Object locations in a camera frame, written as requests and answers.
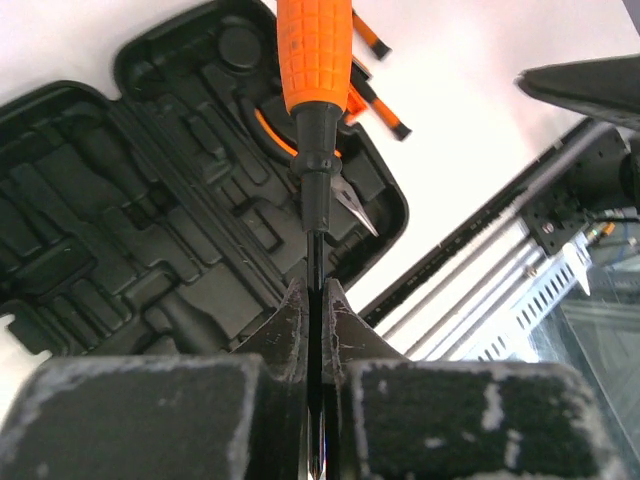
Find black plastic tool case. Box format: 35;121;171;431
0;0;411;359

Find blue slotted cable duct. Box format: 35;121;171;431
442;233;592;361

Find aluminium front frame rail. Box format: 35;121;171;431
360;119;606;361

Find small orange black precision screwdriver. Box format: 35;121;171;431
352;10;392;60

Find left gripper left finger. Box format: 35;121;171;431
1;279;308;479

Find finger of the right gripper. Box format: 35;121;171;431
516;55;639;131

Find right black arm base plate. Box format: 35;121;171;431
520;120;639;256

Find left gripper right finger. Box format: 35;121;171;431
322;279;639;479

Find orange grip bit screwdriver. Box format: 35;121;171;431
277;0;353;478

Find orange handled needle-nose pliers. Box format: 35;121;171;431
245;102;379;236

